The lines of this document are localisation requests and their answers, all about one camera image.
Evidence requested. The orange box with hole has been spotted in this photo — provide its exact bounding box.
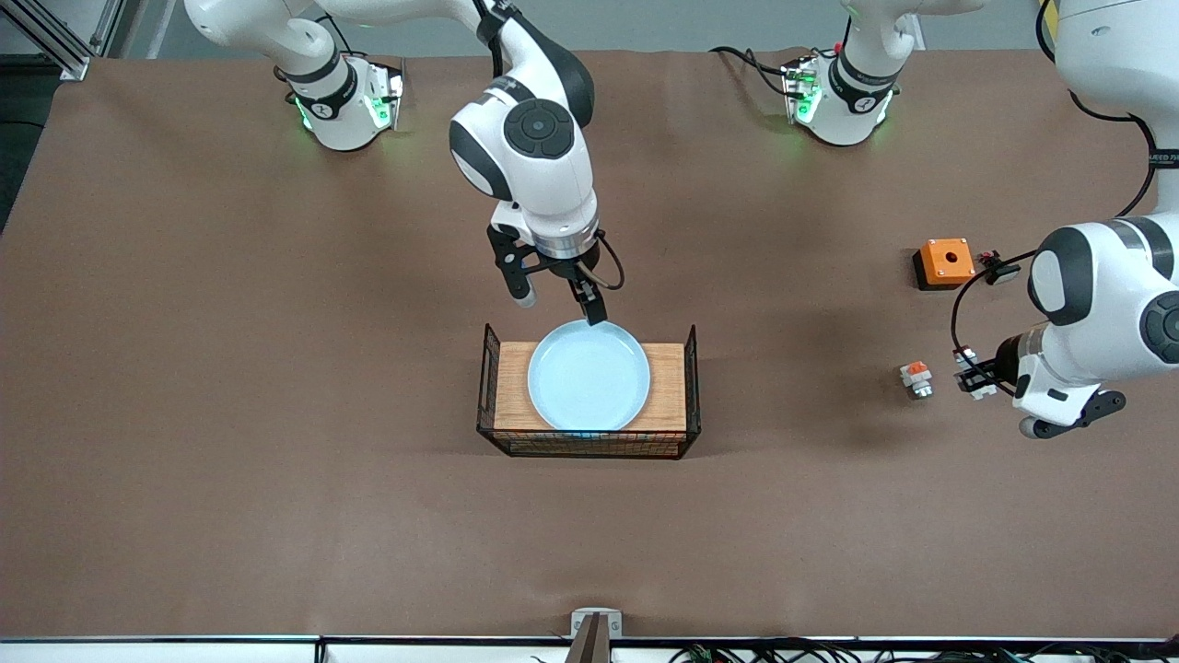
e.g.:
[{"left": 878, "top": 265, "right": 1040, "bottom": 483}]
[{"left": 912, "top": 238, "right": 976, "bottom": 292}]

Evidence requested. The black wire mesh basket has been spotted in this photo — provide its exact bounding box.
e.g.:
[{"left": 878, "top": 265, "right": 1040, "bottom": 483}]
[{"left": 476, "top": 322, "right": 703, "bottom": 460}]

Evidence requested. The aluminium extrusion frame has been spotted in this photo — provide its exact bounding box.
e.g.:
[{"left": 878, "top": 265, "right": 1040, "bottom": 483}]
[{"left": 0, "top": 0, "right": 125, "bottom": 82}]

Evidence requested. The white table edge rail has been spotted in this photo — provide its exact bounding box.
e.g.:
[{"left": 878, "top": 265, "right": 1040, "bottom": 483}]
[{"left": 0, "top": 635, "right": 1179, "bottom": 663}]

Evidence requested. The wooden board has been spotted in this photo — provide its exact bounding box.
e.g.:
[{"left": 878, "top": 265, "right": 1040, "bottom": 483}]
[{"left": 494, "top": 342, "right": 688, "bottom": 432}]

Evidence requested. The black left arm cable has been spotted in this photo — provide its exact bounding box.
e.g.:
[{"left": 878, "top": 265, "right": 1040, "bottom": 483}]
[{"left": 951, "top": 0, "right": 1158, "bottom": 399}]

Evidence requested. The light blue round plate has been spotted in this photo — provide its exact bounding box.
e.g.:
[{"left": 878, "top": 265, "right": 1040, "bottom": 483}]
[{"left": 527, "top": 320, "right": 652, "bottom": 432}]

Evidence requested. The black cable bundle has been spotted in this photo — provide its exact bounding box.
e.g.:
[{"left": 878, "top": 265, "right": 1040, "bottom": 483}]
[{"left": 530, "top": 637, "right": 1179, "bottom": 663}]

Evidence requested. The white switch block green tab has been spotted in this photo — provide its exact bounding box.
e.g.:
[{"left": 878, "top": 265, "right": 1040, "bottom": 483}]
[{"left": 954, "top": 348, "right": 999, "bottom": 401}]

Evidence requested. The grey metal bracket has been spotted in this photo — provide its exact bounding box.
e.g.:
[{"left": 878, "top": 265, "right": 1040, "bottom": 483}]
[{"left": 570, "top": 608, "right": 624, "bottom": 639}]

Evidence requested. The black base cable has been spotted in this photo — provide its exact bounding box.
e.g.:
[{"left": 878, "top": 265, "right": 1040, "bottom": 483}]
[{"left": 709, "top": 44, "right": 802, "bottom": 98}]

